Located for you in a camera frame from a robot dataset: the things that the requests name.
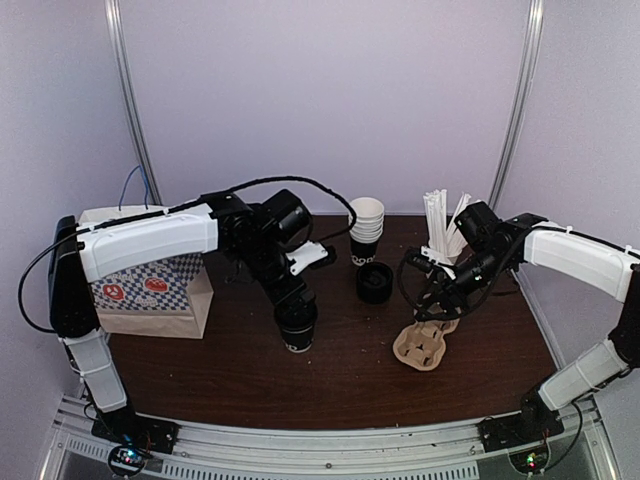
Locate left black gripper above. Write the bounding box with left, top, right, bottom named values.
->
left=234, top=237, right=317, bottom=319

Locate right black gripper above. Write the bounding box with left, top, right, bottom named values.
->
left=416, top=246, right=514, bottom=322

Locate stack of black lids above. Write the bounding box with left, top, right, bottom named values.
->
left=356, top=262, right=394, bottom=305

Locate stack of paper cups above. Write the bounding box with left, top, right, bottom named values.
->
left=349, top=197, right=385, bottom=267

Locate black cup lid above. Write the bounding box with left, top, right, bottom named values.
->
left=276, top=304, right=318, bottom=335

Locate black paper coffee cup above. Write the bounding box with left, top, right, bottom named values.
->
left=278, top=326, right=315, bottom=353

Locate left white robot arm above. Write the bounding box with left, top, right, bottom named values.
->
left=48, top=189, right=328, bottom=444

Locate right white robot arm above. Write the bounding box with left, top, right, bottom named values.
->
left=404, top=202, right=639, bottom=442

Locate cardboard cup carrier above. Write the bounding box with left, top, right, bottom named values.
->
left=392, top=319, right=459, bottom=372

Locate white cup holding straws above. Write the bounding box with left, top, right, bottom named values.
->
left=426, top=244, right=460, bottom=265

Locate bundle of white straws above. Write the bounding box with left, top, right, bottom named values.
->
left=423, top=189, right=472, bottom=254

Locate blue checkered paper bag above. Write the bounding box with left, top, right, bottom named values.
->
left=78, top=204, right=218, bottom=339

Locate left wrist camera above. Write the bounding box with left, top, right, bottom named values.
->
left=285, top=241, right=337, bottom=276

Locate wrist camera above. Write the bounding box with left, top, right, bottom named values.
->
left=406, top=249, right=455, bottom=279
left=285, top=241, right=337, bottom=276

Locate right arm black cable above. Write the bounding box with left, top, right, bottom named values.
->
left=396, top=249, right=521, bottom=321

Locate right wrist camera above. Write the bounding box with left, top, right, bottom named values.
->
left=406, top=249, right=455, bottom=279

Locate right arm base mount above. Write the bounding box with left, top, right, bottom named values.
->
left=477, top=392, right=564, bottom=452

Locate right aluminium post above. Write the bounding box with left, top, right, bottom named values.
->
left=489, top=0, right=545, bottom=208

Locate aluminium post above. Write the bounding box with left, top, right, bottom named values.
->
left=104, top=0, right=162, bottom=204
left=489, top=0, right=545, bottom=208

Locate aluminium front rail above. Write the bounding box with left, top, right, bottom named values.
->
left=41, top=384, right=612, bottom=480

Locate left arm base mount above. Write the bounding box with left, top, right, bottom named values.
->
left=91, top=405, right=179, bottom=454

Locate left aluminium post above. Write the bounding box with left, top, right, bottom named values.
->
left=104, top=0, right=162, bottom=204

